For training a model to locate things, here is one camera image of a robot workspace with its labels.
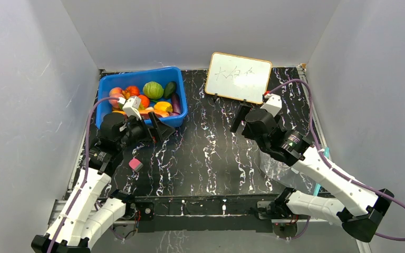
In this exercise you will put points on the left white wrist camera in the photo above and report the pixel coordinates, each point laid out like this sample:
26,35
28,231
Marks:
130,106

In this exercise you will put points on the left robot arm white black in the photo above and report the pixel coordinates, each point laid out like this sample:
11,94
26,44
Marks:
76,229

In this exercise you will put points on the green round melon toy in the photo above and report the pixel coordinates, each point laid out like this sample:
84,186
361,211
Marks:
153,90

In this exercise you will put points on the pink peach toy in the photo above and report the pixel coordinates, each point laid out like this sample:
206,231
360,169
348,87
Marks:
115,90
117,100

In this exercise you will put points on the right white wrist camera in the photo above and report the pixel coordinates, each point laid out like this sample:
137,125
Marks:
272,103

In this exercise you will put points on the yellow bell pepper toy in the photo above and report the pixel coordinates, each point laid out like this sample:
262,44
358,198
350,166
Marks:
163,106

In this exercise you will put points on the blue plastic bin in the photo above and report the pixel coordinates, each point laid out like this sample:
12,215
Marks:
140,78

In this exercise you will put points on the dark green avocado toy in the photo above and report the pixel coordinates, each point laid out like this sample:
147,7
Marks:
169,90

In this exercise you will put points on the purple eggplant toy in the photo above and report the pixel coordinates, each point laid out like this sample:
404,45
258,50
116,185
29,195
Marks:
176,105

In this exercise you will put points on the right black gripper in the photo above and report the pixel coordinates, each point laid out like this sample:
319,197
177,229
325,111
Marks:
246,118

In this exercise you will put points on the orange tangerine toy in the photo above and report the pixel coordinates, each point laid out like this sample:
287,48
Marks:
145,101

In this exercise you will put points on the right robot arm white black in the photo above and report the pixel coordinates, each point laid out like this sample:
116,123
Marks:
357,210

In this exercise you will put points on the orange pumpkin toy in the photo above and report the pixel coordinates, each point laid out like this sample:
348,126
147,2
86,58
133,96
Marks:
131,91

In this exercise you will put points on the white dry-erase board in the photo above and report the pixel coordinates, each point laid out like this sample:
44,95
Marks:
238,77

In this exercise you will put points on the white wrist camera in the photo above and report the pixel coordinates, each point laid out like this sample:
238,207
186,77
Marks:
130,106
272,103

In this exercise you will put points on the pink white cube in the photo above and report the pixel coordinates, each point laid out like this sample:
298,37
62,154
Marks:
135,164

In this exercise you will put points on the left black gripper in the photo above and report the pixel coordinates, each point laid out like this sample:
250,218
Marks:
162,130

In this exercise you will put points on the clear zip top bag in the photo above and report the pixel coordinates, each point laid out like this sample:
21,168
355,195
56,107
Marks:
289,177

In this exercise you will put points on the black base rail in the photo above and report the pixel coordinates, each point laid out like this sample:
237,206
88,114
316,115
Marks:
217,213

